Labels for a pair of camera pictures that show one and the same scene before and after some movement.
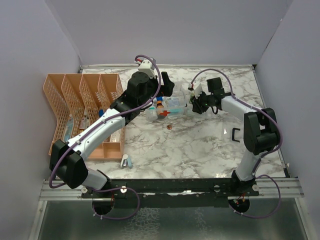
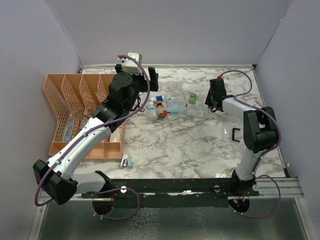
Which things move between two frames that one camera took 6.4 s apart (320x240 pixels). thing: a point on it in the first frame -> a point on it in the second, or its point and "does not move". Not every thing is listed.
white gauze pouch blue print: (115, 136) does not move
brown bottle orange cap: (159, 108) does not move
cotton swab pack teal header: (176, 111) does not move
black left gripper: (164, 90) -> (153, 77)
